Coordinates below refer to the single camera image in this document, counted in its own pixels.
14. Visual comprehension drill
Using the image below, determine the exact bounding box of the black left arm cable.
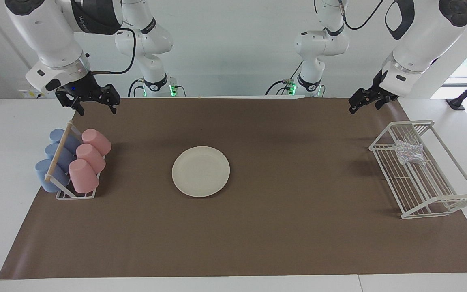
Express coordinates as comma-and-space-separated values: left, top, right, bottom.
338, 0, 385, 31

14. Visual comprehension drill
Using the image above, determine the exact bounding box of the white wall outlet box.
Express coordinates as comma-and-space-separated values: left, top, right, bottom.
18, 87, 41, 99

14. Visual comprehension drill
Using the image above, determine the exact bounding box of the blue plastic cup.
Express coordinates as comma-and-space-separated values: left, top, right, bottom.
35, 159, 70, 193
49, 129, 81, 152
45, 143, 76, 171

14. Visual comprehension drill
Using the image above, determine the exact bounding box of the brown table mat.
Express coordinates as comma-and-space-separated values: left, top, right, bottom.
0, 97, 467, 280

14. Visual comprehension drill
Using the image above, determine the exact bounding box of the white cup holder rack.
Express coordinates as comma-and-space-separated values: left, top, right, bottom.
44, 120, 106, 200

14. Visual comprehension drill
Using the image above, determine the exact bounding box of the cream round plate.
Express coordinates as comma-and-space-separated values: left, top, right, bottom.
171, 146, 231, 198

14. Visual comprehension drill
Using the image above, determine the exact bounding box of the black base cable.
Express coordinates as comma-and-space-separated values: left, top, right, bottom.
265, 61, 303, 96
127, 78, 145, 98

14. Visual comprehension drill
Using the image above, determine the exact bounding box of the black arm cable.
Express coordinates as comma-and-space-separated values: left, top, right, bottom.
92, 26, 137, 75
338, 0, 385, 31

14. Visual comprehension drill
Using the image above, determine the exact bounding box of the pink plastic cup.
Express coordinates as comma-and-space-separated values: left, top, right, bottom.
81, 129, 111, 157
76, 144, 106, 173
69, 159, 99, 194

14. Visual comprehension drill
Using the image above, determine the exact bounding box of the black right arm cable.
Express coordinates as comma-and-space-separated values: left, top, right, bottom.
92, 26, 137, 75

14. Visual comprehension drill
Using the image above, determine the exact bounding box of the white wire dish rack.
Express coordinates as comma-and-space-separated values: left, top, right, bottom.
369, 120, 467, 219

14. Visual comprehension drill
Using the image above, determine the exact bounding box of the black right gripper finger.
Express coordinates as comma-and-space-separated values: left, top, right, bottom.
101, 84, 121, 114
56, 90, 84, 116

